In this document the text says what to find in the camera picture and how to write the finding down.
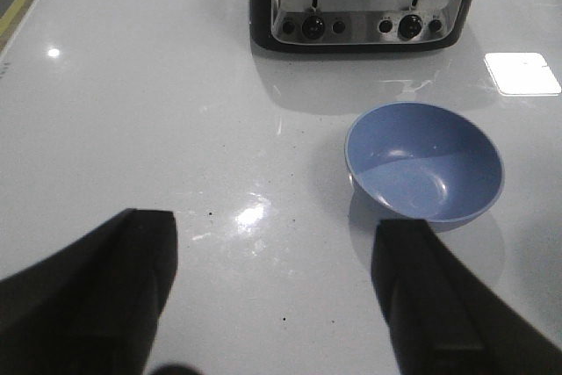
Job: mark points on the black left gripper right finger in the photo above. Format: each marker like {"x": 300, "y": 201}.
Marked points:
{"x": 441, "y": 318}

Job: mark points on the black chrome four-slot toaster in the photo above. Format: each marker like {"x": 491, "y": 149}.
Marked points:
{"x": 349, "y": 26}

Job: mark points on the blue bowl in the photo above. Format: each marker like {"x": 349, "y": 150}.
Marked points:
{"x": 420, "y": 161}

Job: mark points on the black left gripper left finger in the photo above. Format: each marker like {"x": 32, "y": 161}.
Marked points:
{"x": 94, "y": 306}

